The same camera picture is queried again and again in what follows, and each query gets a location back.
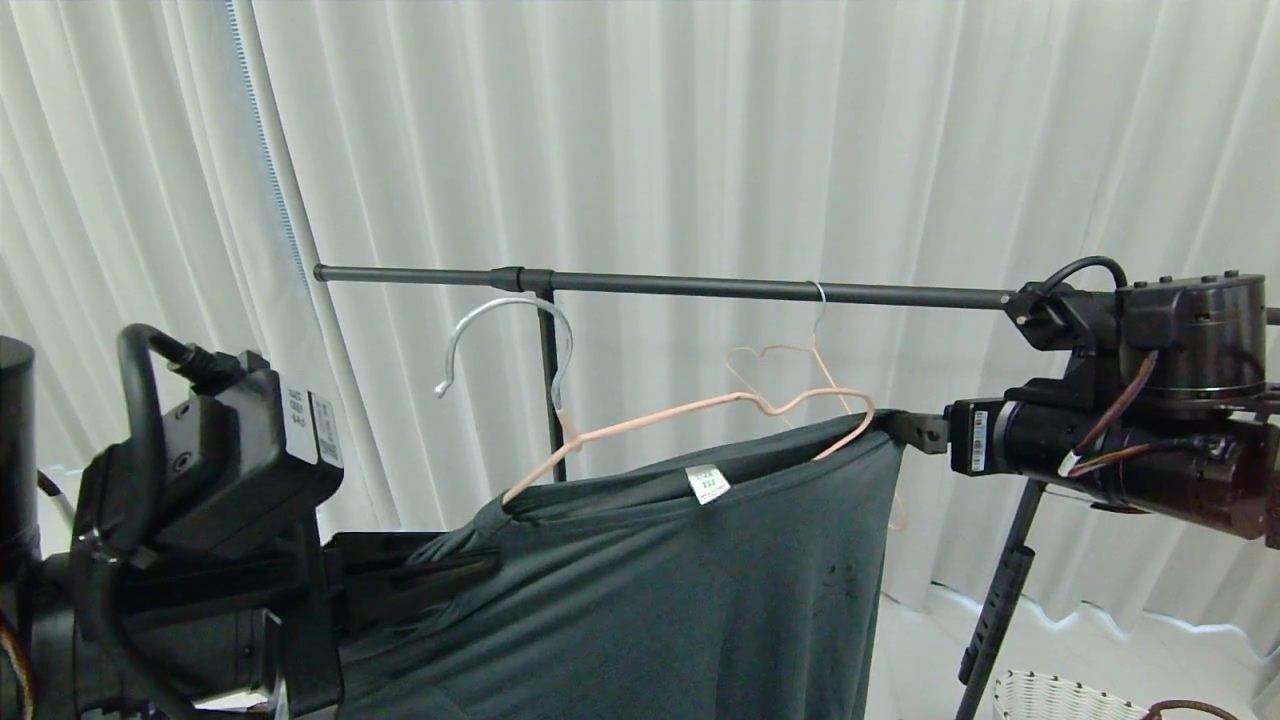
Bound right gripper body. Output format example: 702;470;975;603
945;395;1280;547

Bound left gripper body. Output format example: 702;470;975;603
40;520;347;720

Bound dark grey t-shirt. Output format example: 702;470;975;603
335;410;907;720

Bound pink clothes hanger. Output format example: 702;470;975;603
725;283;907;533
435;295;878;508

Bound white laundry basket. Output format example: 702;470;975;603
992;670;1251;720

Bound black clothes rack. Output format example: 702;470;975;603
313;265;1280;720

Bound white curtain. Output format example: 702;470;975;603
0;0;1280;641

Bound black cable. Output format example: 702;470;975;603
75;323;253;720
1035;256;1130;301

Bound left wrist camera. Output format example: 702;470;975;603
75;350;347;621

